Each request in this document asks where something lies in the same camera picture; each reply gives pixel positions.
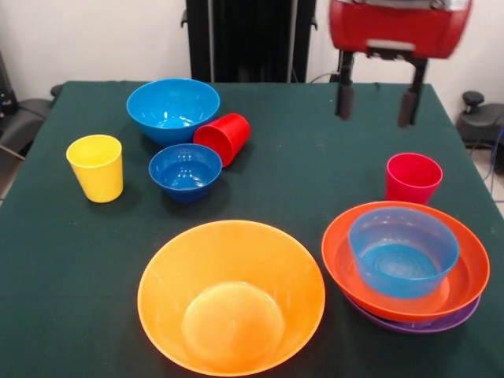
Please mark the shallow purple bowl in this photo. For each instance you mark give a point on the shallow purple bowl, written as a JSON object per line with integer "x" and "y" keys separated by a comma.
{"x": 413, "y": 327}

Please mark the red cup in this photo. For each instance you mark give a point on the red cup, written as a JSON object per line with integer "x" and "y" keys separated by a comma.
{"x": 226, "y": 136}

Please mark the shallow red-orange bowl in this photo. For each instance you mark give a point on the shallow red-orange bowl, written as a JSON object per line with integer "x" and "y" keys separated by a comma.
{"x": 472, "y": 267}

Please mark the straight-walled teal blue bowl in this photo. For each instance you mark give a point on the straight-walled teal blue bowl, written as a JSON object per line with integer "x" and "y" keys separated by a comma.
{"x": 401, "y": 271}

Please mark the large blue bowl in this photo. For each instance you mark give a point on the large blue bowl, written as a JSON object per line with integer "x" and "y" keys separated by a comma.
{"x": 165, "y": 102}

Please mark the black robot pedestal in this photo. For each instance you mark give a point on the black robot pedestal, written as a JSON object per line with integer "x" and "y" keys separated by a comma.
{"x": 244, "y": 39}

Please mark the yellow cup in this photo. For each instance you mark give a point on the yellow cup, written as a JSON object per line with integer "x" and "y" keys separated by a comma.
{"x": 96, "y": 177}

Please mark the small dark blue bowl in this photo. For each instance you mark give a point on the small dark blue bowl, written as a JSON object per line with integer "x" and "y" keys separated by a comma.
{"x": 185, "y": 169}

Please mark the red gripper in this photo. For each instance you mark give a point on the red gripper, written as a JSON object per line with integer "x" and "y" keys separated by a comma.
{"x": 397, "y": 23}

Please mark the large orange bowl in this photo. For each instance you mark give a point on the large orange bowl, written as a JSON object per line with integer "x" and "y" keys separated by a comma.
{"x": 232, "y": 275}

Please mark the pink-red cup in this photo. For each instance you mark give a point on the pink-red cup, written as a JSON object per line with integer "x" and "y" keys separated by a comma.
{"x": 411, "y": 177}

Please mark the black base with knob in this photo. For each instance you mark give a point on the black base with knob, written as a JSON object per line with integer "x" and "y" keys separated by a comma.
{"x": 478, "y": 118}

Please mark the black chair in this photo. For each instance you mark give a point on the black chair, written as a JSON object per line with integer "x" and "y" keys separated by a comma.
{"x": 21, "y": 122}

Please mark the black table clamp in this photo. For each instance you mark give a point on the black table clamp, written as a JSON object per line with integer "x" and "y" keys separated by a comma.
{"x": 55, "y": 90}

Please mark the dark green tablecloth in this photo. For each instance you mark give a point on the dark green tablecloth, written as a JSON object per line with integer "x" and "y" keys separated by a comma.
{"x": 98, "y": 334}

